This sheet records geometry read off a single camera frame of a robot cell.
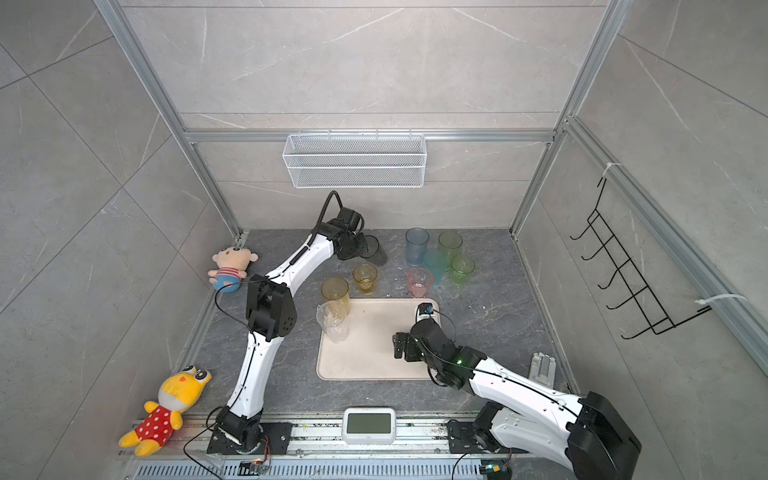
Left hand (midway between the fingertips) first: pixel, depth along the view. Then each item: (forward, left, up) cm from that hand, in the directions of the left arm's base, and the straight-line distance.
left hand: (364, 242), depth 101 cm
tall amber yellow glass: (-19, +8, 0) cm, 21 cm away
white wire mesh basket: (+22, +2, +18) cm, 28 cm away
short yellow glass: (-9, 0, -6) cm, 11 cm away
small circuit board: (-61, +27, -12) cm, 68 cm away
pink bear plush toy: (-3, +46, -6) cm, 47 cm away
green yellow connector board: (-64, -32, -12) cm, 73 cm away
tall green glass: (-3, -29, +3) cm, 30 cm away
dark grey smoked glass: (-5, -3, 0) cm, 6 cm away
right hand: (-33, -12, -4) cm, 35 cm away
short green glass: (-10, -33, -3) cm, 34 cm away
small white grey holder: (-42, -51, -10) cm, 67 cm away
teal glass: (-4, -25, -6) cm, 26 cm away
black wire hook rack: (-41, -62, +20) cm, 77 cm away
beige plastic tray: (-33, -1, -15) cm, 37 cm away
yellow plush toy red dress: (-45, +47, -5) cm, 65 cm away
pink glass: (-10, -19, -9) cm, 23 cm away
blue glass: (-1, -18, -1) cm, 18 cm away
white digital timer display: (-55, -2, -7) cm, 55 cm away
